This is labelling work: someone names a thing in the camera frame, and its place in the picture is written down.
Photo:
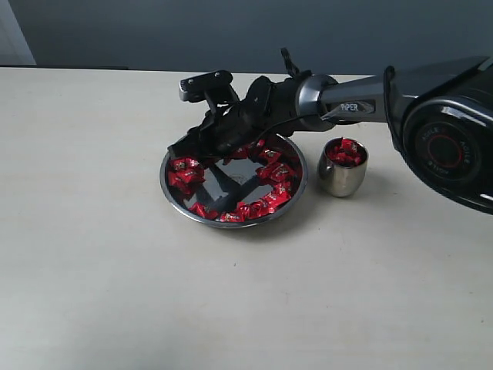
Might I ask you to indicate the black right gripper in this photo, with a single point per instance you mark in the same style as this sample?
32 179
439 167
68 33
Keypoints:
229 123

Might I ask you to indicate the red candy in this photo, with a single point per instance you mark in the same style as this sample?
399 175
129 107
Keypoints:
186 181
232 217
204 211
185 163
277 197
346 152
267 156
274 173
254 210

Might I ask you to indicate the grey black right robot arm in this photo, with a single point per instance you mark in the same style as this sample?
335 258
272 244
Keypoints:
439 117

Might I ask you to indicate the round steel plate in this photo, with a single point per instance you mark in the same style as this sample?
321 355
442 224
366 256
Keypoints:
232 179

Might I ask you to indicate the shiny steel cup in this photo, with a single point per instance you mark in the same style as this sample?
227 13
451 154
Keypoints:
340 181

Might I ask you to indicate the red wrapped candy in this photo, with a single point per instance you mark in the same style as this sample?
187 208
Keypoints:
204 211
232 217
274 173
277 197
186 181
185 163
254 210
267 156

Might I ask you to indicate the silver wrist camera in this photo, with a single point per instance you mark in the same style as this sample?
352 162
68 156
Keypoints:
214 86

